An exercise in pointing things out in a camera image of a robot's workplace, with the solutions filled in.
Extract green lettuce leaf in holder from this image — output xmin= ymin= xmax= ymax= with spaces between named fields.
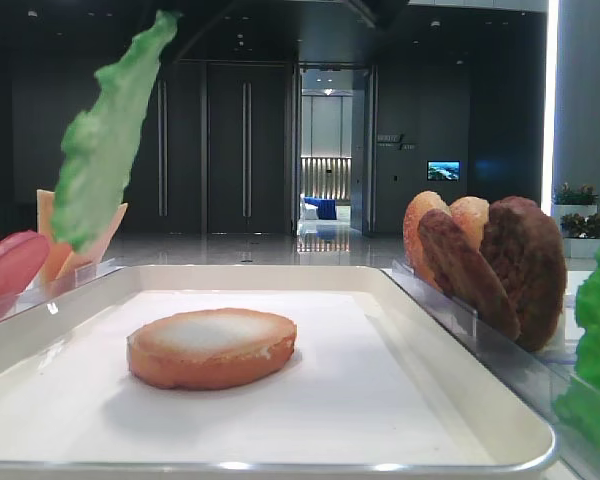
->
xmin=554 ymin=249 xmax=600 ymax=448

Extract front brown meat patty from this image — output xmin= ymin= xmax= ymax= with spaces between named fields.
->
xmin=418 ymin=209 xmax=520 ymax=340

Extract white rectangular tray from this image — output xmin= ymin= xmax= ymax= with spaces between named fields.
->
xmin=0 ymin=265 xmax=558 ymax=479

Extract clear acrylic right holder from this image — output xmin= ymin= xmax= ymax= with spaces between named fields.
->
xmin=391 ymin=260 xmax=600 ymax=479

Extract bread slice in holder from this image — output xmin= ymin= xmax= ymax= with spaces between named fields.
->
xmin=450 ymin=196 xmax=489 ymax=250
xmin=403 ymin=191 xmax=451 ymax=290

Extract large rear brown meat patty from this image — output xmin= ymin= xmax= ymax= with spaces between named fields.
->
xmin=480 ymin=196 xmax=567 ymax=352

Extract potted plants in white planter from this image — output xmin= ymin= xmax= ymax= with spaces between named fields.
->
xmin=552 ymin=183 xmax=600 ymax=259

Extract wall screen display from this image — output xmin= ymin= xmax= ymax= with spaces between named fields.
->
xmin=427 ymin=161 xmax=460 ymax=181

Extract right bread slice in holder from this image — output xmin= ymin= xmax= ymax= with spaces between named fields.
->
xmin=450 ymin=196 xmax=489 ymax=250

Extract upright orange cheese slice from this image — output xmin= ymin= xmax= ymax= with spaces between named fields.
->
xmin=36 ymin=189 xmax=75 ymax=284

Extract dark double door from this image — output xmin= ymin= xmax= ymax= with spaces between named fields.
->
xmin=207 ymin=64 xmax=286 ymax=234
xmin=124 ymin=62 xmax=205 ymax=234

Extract clear acrylic holder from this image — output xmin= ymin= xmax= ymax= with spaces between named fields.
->
xmin=0 ymin=259 xmax=121 ymax=322
xmin=391 ymin=260 xmax=600 ymax=479

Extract right dark double door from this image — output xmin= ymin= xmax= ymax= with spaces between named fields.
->
xmin=207 ymin=64 xmax=286 ymax=234

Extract blue sofa in far room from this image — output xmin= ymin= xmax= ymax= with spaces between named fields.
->
xmin=304 ymin=196 xmax=337 ymax=220

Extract clear acrylic left holder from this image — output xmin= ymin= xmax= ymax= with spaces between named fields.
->
xmin=0 ymin=259 xmax=121 ymax=322

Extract leaning orange cheese slice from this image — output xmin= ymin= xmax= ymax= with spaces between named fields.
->
xmin=50 ymin=203 xmax=128 ymax=281

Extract round bread slice on tray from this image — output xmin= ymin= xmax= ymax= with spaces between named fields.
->
xmin=127 ymin=308 xmax=297 ymax=390

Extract green lettuce leaf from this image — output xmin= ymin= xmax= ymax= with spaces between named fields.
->
xmin=51 ymin=10 xmax=182 ymax=253
xmin=554 ymin=249 xmax=600 ymax=448

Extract white paper tray liner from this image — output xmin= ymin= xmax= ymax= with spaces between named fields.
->
xmin=0 ymin=291 xmax=490 ymax=465

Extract left dark double door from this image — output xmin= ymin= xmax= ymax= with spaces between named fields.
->
xmin=124 ymin=62 xmax=205 ymax=234

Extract left bread slice in holder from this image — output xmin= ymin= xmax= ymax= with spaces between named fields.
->
xmin=403 ymin=191 xmax=451 ymax=290

